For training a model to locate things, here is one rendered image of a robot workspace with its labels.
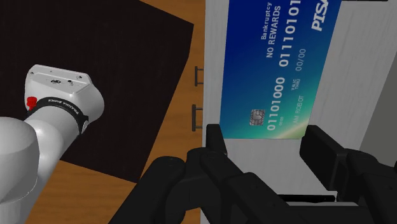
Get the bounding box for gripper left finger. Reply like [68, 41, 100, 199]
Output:
[108, 123, 299, 224]

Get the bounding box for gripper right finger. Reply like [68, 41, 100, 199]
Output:
[298, 124, 397, 224]

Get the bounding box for white chest of drawers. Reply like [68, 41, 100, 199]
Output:
[192, 0, 397, 224]

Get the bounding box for blue bank card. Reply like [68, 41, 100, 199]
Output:
[219, 0, 342, 140]

